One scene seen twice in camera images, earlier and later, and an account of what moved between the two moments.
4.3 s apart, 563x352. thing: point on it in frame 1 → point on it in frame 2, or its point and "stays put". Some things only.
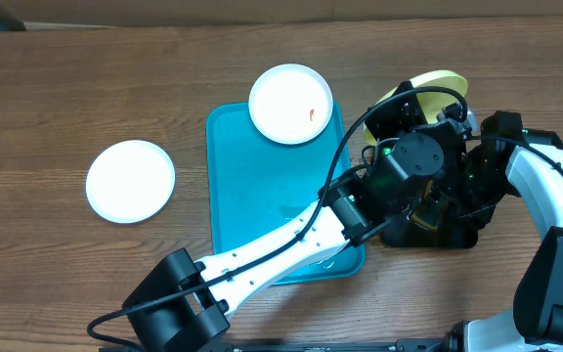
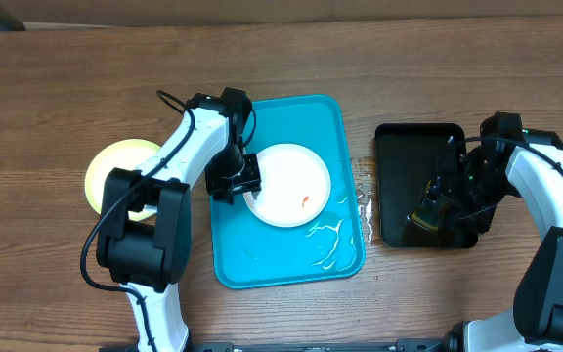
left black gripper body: (399, 126) → (236, 174)
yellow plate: (431, 102) → (131, 154)
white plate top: (290, 104) → (295, 186)
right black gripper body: (434, 215) stays put
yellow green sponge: (427, 214) stays put
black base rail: (348, 345) stays put
